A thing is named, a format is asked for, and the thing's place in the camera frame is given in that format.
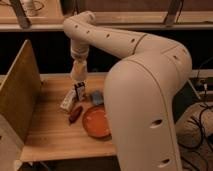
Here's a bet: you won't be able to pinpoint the white ceramic cup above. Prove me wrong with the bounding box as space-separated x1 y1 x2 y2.
71 61 87 82

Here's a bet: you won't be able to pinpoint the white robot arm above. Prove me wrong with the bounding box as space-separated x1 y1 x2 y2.
63 11 192 171

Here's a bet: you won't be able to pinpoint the black white eraser box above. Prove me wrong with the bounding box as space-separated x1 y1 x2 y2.
74 82 86 101

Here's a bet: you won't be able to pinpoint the blue sponge cloth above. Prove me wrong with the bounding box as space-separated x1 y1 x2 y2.
91 91 104 105

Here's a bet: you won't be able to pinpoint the white rectangular box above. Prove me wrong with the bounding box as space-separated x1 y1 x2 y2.
60 89 76 112

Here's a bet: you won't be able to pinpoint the dark red sausage toy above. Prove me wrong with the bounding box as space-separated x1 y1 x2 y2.
69 106 83 124

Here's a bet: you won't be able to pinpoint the orange round plate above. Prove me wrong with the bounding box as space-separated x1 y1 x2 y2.
82 106 111 138

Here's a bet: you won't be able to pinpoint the left wooden side panel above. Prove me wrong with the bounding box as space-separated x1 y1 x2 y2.
0 40 41 144

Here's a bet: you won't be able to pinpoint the white object on shelf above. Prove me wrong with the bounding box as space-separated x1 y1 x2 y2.
23 0 37 17

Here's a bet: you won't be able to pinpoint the black cables on floor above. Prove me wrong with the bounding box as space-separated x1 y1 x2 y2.
178 56 213 171

